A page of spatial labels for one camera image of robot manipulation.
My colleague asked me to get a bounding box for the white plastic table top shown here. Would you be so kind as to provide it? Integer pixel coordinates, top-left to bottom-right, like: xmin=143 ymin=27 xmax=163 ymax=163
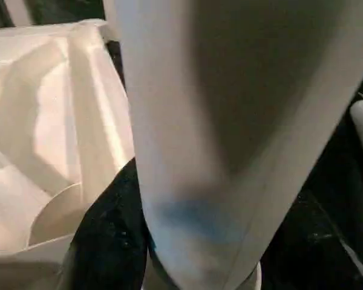
xmin=0 ymin=18 xmax=139 ymax=290

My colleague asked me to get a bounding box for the black plastic mat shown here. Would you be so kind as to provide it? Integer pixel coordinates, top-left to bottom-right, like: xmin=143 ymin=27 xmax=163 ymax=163
xmin=106 ymin=36 xmax=363 ymax=290

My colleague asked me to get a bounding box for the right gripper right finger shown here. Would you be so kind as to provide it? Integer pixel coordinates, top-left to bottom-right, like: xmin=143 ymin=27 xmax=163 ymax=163
xmin=254 ymin=184 xmax=363 ymax=290

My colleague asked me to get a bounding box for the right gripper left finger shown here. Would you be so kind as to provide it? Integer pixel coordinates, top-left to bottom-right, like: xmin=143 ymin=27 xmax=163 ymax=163
xmin=59 ymin=157 xmax=157 ymax=290

